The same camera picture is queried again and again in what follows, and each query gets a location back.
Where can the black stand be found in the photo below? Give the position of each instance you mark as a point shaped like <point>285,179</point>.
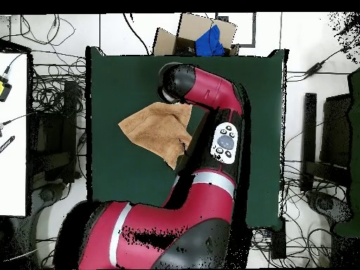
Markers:
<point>309,126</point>
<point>69,126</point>

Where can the brown cardboard box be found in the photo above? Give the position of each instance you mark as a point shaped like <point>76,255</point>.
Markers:
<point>188,26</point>

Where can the black framed white panel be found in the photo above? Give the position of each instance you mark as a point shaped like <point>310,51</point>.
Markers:
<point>254,28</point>

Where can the black chair base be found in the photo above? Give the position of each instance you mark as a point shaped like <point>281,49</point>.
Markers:
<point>323,204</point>

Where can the dark green table cloth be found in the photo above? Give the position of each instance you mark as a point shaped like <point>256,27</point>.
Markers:
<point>126,84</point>

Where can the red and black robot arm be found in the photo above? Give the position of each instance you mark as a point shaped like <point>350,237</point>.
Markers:
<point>213,90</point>

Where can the blue garment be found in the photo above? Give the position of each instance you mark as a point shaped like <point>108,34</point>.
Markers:
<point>209,42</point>

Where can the yellow emergency stop button box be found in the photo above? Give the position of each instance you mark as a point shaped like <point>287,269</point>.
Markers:
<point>4,91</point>

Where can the orange terry towel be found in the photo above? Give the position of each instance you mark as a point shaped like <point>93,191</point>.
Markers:
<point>157,129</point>

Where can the black striped bar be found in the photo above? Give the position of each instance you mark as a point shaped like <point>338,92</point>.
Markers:
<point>7,144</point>

